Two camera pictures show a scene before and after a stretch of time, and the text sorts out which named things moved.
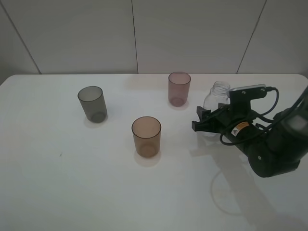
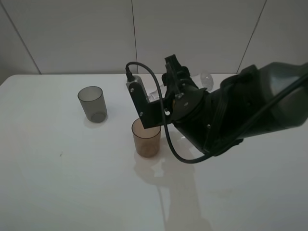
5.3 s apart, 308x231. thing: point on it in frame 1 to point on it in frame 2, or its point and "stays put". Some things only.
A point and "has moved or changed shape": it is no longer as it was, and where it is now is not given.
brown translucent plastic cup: (147, 132) stays put
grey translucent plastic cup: (92, 99) stays put
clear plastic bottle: (218, 94) has moved or changed shape
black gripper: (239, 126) to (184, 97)
